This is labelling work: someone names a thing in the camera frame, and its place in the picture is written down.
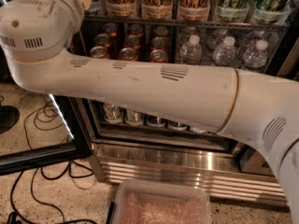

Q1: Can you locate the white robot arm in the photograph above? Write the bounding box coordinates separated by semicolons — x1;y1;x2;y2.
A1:
0;0;299;224

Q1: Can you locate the second row left coke can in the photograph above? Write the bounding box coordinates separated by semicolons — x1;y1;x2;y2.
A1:
94;34;112;49

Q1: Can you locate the second row coke can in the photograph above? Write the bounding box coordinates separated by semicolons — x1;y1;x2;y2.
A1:
94;34;112;49
123;35;141;50
150;37;168;52

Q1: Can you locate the second row middle coke can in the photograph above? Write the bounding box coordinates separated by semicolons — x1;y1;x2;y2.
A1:
123;35;141;50

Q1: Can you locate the front middle coca-cola can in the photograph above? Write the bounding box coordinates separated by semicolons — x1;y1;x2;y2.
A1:
119;48;138;61

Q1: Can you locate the second row right coke can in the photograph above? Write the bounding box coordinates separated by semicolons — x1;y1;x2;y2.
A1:
150;37;168;52

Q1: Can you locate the front right coca-cola can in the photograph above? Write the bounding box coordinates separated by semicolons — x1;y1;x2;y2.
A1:
149;49;168;63

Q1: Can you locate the left green soda can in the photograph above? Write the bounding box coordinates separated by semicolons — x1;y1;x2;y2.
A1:
103;104;121;123

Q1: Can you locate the green soda can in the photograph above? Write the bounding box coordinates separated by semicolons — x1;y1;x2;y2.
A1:
125;109;143;126
103;104;121;123

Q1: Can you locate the glass fridge door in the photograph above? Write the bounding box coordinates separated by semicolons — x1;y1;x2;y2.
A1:
0;0;92;176

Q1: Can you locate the left pepsi can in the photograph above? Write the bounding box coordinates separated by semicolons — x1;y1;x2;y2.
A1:
147;116;165;128

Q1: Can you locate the pepsi can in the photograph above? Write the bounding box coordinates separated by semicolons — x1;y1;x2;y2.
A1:
168;120;187;131
147;116;165;128

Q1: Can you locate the right pepsi can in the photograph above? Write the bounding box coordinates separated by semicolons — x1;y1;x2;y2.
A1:
168;120;187;131

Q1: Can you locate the stainless steel fridge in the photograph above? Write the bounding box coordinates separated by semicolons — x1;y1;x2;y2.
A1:
21;0;299;207

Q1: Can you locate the left front water bottle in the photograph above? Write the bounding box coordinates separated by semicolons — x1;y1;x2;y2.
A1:
179;35;203;65

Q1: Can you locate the water bottle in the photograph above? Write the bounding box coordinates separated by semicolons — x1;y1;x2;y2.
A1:
179;35;203;65
241;39;268;73
211;36;236;67

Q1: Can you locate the middle front water bottle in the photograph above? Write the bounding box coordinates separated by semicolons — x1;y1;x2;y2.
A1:
211;36;236;67

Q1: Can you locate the left tea bottle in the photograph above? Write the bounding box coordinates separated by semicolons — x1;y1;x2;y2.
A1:
190;126;207;134

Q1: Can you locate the right front water bottle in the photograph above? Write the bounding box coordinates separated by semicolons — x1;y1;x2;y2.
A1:
241;39;268;73

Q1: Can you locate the clear plastic bin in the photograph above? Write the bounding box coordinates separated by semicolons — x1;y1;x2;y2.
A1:
107;179;212;224

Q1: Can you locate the top wire shelf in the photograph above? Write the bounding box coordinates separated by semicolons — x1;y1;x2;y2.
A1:
84;15;290;32

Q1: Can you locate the black floor cable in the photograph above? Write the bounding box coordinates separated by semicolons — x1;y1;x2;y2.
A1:
7;161;98;224

